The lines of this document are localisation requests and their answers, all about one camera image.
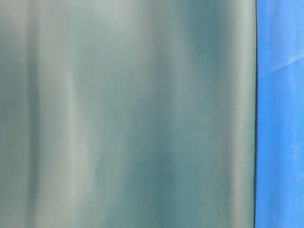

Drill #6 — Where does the blue table cloth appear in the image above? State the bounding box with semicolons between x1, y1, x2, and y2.
255;0;304;228

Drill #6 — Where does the blurred grey-green panel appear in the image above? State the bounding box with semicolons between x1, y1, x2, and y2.
0;0;256;228

